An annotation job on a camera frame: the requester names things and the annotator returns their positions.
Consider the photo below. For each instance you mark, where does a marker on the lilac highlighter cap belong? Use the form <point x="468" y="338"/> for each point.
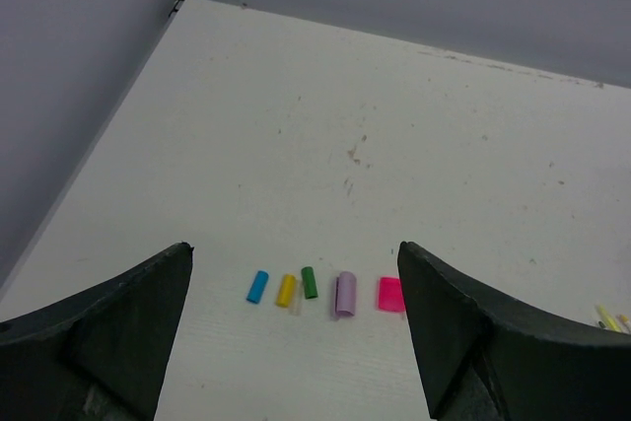
<point x="344" y="295"/>

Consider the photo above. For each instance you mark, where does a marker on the pink highlighter cap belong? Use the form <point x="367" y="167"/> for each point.
<point x="390" y="298"/>

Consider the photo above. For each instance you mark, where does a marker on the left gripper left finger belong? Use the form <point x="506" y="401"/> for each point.
<point x="101" y="354"/>

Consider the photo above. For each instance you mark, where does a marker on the yellow clear pen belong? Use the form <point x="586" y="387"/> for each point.
<point x="609" y="321"/>

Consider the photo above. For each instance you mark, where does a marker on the green marker cap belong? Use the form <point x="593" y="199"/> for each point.
<point x="309" y="283"/>

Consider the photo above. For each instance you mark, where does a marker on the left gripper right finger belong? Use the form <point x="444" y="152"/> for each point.
<point x="484" y="355"/>

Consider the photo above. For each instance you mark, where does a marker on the yellow marker cap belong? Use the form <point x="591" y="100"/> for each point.
<point x="286" y="291"/>

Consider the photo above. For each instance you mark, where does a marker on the blue marker cap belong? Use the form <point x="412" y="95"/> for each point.
<point x="257" y="287"/>

